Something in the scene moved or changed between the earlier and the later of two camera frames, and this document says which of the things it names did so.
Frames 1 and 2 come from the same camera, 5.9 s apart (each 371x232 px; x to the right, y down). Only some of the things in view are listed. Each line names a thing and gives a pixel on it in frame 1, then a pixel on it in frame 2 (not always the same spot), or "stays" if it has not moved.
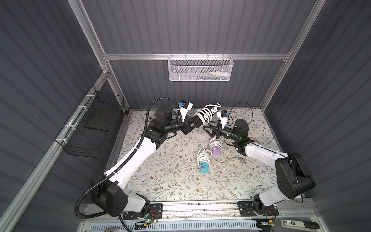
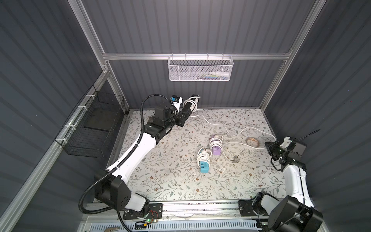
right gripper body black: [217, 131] to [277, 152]
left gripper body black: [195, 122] to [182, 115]
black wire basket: [88, 131] stays
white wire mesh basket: [200, 68] stays
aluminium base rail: [205, 210] stays
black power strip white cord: [205, 115] to [189, 104]
